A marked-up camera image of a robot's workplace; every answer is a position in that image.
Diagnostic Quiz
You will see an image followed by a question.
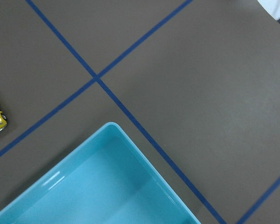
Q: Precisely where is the light blue plastic bin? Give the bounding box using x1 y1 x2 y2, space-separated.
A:
0 122 198 224

